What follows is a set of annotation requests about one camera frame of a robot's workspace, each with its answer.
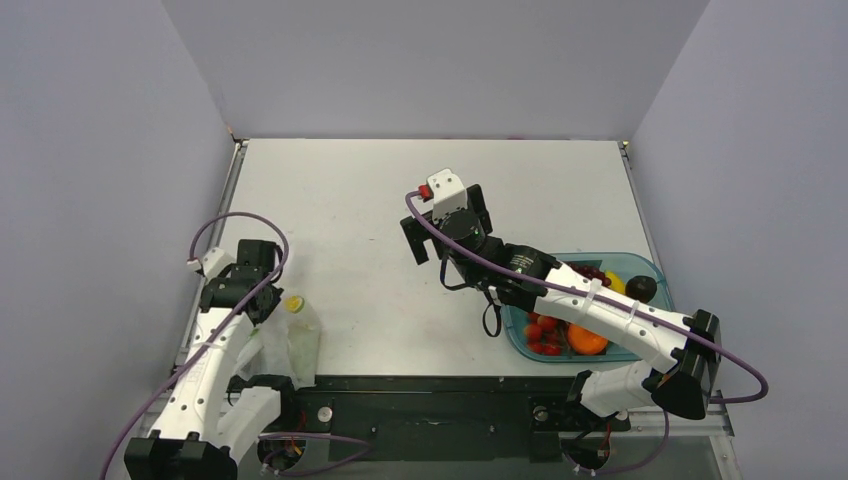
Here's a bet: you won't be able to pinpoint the fake yellow banana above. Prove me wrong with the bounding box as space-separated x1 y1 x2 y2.
603 270 626 295

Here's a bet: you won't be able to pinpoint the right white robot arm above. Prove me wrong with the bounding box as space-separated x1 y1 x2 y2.
402 185 720 427

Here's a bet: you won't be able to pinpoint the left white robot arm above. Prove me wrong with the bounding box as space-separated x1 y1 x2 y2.
123 240 299 479

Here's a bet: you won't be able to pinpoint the purple cable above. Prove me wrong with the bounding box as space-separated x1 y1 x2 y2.
405 190 770 407
99 211 291 480

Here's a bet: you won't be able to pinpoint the fake purple grapes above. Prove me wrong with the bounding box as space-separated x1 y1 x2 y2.
567 262 612 287

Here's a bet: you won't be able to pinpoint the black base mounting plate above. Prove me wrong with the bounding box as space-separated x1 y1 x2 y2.
264 375 630 463

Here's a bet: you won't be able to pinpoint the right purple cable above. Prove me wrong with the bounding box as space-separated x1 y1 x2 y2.
405 190 770 407

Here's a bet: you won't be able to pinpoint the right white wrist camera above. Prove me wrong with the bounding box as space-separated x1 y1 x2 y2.
418 168 471 223

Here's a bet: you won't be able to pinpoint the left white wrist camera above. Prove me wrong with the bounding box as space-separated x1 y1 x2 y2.
186 247 236 279

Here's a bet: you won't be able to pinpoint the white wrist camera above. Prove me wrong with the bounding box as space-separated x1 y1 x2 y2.
418 168 471 223
186 247 236 279

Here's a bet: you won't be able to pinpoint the fake orange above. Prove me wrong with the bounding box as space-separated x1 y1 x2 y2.
566 324 609 356

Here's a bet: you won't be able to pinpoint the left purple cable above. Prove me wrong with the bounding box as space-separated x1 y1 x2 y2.
99 211 291 480

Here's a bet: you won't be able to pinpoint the white plastic bag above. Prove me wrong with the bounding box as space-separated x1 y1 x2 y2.
233 295 322 390

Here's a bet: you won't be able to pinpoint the teal plastic tray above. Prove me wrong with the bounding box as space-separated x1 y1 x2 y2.
501 252 674 364

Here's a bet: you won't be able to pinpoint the fake dark plum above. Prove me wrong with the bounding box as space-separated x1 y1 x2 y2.
625 275 658 303

